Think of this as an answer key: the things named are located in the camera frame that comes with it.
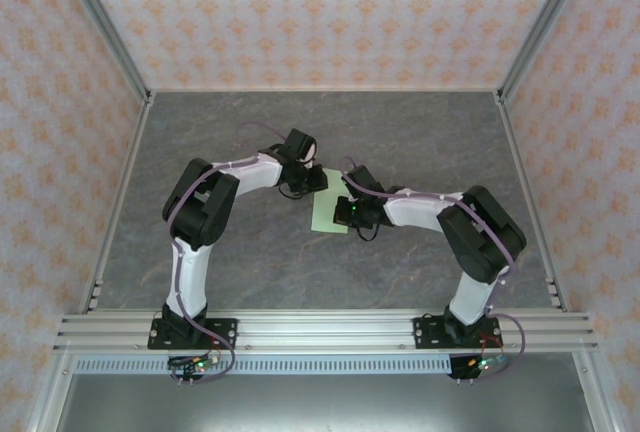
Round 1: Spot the light green paper sheet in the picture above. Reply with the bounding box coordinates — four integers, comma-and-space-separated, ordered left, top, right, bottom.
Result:
309, 166, 351, 235

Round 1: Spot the long aluminium mounting beam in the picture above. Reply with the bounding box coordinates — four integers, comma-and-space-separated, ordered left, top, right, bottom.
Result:
53, 309, 600, 353

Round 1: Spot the grey metal panel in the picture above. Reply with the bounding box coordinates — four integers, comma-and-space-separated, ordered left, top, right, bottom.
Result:
52, 374, 594, 432

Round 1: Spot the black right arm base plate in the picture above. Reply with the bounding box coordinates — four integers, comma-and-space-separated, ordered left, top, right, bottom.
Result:
412, 316, 504, 351

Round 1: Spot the grey slotted cable duct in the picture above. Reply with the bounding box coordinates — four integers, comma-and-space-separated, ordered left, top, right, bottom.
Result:
73, 356, 586, 376

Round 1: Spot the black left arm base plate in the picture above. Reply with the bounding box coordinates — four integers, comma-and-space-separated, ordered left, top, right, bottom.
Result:
147, 318, 239, 351

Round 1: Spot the aluminium table edge rail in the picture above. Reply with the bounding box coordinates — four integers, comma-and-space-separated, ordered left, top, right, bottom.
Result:
77, 91, 157, 316
493, 91, 572, 314

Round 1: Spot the black board bracket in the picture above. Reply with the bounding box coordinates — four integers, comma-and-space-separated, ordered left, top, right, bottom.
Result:
447, 355, 484, 384
169, 369, 206, 387

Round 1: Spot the aluminium frame post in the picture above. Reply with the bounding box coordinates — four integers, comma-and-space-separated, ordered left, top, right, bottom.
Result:
52, 0, 155, 106
495, 0, 600, 106

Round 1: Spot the aluminium frame leg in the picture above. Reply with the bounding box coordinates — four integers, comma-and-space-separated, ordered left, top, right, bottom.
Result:
24, 351, 76, 432
571, 351, 624, 432

